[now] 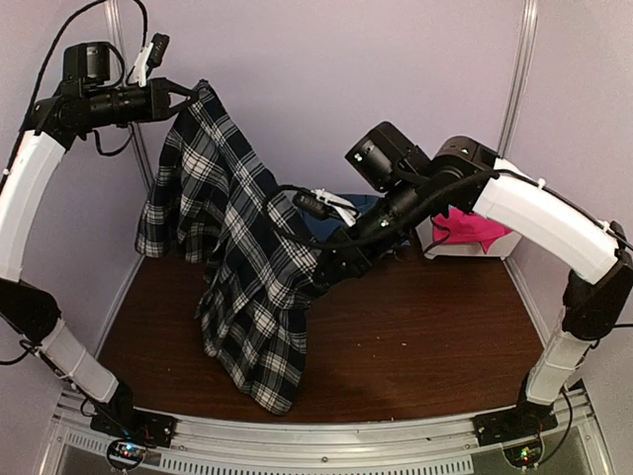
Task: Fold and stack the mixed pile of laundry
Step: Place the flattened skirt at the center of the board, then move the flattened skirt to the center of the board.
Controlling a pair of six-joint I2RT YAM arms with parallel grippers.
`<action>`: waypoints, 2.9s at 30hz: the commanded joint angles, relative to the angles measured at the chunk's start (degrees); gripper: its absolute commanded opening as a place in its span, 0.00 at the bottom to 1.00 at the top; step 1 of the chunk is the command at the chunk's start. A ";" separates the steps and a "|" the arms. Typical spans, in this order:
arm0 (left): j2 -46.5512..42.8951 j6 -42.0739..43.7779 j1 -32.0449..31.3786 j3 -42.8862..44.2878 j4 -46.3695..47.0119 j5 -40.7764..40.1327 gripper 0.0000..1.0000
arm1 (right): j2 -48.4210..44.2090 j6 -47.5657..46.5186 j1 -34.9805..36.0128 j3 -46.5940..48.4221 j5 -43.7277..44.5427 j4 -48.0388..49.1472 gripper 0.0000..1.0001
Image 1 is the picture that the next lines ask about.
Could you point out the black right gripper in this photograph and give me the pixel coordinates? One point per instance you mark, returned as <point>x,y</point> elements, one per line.
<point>358,259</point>

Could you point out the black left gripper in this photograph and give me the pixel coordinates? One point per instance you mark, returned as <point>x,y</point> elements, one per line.
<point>157,103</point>

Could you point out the dark blue polo shirt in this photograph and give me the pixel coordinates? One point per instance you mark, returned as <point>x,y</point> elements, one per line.
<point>360,205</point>

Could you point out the black white plaid shirt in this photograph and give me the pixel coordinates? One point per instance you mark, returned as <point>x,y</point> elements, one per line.
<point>214,202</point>

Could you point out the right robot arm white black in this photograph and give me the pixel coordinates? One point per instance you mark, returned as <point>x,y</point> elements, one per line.
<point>467,175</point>

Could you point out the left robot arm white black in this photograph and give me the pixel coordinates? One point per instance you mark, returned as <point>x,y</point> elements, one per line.
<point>85,101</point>

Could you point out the white plastic laundry bin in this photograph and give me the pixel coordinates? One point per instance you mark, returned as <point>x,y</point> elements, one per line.
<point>501,248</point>

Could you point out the pink cloth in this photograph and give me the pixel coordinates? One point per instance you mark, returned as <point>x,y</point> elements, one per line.
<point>463,228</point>

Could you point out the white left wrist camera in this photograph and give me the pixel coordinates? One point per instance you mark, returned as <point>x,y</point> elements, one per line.
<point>149,57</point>

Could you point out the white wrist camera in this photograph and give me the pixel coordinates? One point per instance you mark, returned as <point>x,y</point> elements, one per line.
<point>149,57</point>
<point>322,205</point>

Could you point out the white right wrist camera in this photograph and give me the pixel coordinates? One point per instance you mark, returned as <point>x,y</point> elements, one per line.
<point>322,205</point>

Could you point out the left aluminium frame post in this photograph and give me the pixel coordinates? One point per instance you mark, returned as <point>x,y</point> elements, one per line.
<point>134,100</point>

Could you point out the aluminium frame post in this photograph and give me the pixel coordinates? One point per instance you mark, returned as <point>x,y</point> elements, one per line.
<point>134,100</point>
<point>523,59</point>

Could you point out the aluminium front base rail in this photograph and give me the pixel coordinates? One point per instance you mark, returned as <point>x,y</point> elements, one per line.
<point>446,445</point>

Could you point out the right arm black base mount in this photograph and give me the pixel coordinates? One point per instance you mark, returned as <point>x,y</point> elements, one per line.
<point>518,431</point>

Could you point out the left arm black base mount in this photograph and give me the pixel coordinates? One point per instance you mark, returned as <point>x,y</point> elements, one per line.
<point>131,445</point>

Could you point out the right aluminium frame post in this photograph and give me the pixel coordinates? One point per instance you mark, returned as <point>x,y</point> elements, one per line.
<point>523,59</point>

